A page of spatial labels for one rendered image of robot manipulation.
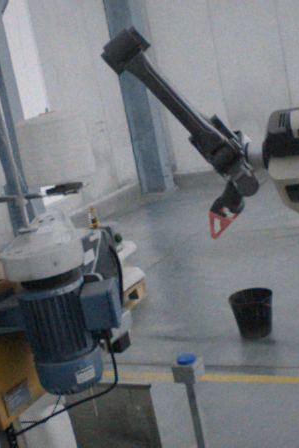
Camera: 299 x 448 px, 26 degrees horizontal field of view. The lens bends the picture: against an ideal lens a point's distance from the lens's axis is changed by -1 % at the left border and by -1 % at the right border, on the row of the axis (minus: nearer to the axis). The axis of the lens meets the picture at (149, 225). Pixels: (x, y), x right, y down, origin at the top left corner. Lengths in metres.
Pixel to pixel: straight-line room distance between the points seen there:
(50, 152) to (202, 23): 8.75
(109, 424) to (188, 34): 8.32
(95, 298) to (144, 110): 9.01
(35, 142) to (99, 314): 0.40
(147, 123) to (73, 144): 8.90
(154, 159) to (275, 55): 2.45
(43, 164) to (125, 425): 1.21
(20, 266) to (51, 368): 0.24
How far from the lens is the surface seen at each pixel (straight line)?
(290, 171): 1.88
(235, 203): 1.76
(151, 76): 1.64
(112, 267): 1.93
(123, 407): 2.37
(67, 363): 1.45
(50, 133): 1.47
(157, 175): 10.45
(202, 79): 10.18
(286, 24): 9.75
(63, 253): 1.38
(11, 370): 1.58
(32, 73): 8.55
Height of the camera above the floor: 1.71
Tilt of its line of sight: 12 degrees down
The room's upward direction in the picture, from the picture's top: 11 degrees counter-clockwise
